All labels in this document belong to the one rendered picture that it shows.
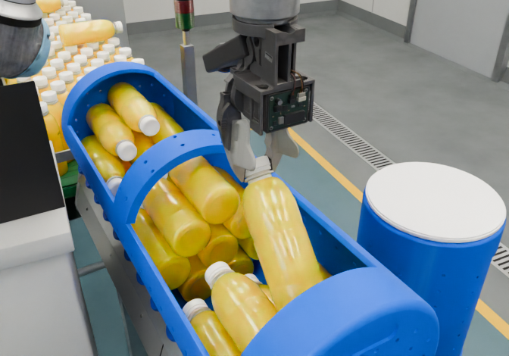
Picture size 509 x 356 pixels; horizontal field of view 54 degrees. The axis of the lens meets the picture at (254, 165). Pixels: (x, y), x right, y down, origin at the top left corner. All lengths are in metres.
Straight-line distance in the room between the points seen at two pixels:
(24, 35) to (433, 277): 0.87
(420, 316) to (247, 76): 0.33
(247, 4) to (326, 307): 0.32
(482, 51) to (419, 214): 3.90
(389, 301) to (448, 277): 0.49
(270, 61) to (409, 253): 0.59
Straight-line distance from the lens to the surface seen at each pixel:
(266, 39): 0.53
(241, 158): 0.61
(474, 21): 4.91
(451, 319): 1.15
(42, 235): 0.82
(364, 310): 0.55
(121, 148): 1.05
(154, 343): 0.98
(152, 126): 1.06
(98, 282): 2.42
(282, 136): 0.63
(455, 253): 1.01
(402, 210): 1.03
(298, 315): 0.55
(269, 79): 0.54
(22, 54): 0.97
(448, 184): 1.15
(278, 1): 0.52
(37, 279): 0.87
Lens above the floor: 1.63
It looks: 31 degrees down
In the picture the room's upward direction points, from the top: straight up
